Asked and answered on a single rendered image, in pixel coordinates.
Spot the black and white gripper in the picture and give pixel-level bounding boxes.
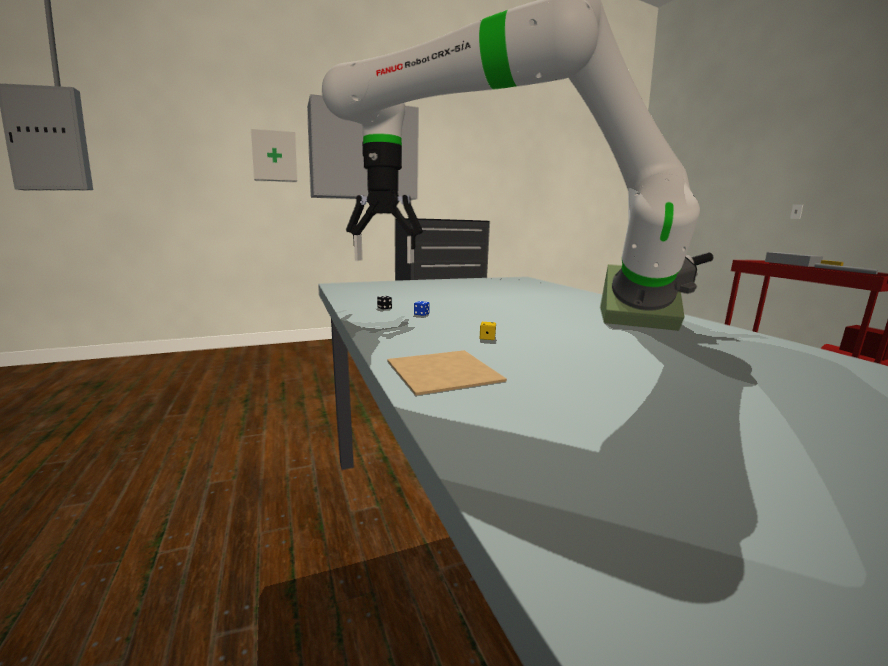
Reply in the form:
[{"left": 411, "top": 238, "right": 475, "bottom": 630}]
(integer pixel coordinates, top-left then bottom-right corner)
[{"left": 346, "top": 168, "right": 423, "bottom": 263}]

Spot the tan square mat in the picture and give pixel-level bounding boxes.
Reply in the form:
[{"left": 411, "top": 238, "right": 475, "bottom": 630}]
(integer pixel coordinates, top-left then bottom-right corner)
[{"left": 387, "top": 350, "right": 507, "bottom": 395}]

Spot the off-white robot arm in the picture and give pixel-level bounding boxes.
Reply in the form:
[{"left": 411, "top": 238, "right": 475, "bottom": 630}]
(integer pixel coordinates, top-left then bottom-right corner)
[{"left": 322, "top": 0, "right": 713, "bottom": 310}]

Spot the yellow die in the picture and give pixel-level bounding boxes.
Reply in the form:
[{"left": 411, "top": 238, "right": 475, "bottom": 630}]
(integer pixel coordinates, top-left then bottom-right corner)
[{"left": 479, "top": 322, "right": 496, "bottom": 340}]

